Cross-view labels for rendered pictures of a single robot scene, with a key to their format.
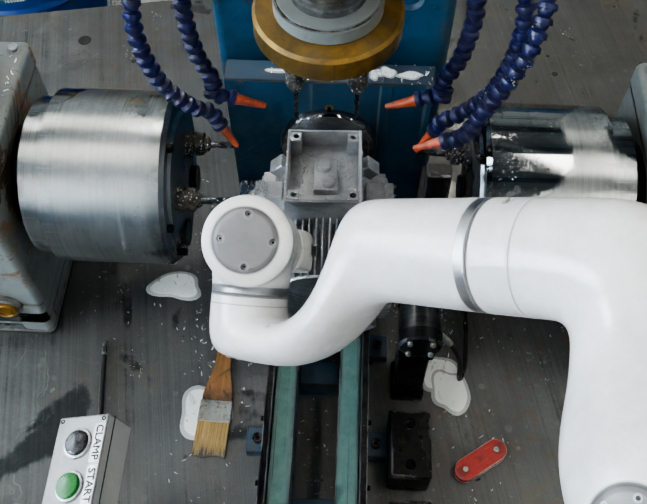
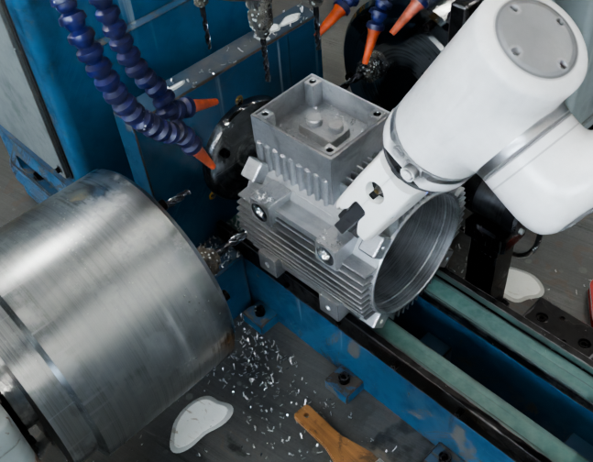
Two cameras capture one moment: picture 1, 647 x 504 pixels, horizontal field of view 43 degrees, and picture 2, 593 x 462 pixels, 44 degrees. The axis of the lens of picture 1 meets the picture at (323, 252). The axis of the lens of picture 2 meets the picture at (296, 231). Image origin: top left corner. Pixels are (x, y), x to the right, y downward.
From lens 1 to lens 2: 0.62 m
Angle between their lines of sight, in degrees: 28
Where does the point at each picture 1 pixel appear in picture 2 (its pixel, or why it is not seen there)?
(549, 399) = (576, 228)
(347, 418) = (519, 343)
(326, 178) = (333, 124)
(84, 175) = (99, 297)
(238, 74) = not seen: hidden behind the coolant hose
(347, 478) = (586, 383)
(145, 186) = (178, 257)
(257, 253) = (560, 41)
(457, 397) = (525, 282)
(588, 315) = not seen: outside the picture
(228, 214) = (499, 21)
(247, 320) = (587, 142)
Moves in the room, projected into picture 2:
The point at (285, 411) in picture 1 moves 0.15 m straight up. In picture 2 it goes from (469, 387) to (485, 304)
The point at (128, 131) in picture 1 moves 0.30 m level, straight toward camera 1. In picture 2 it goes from (105, 216) to (416, 300)
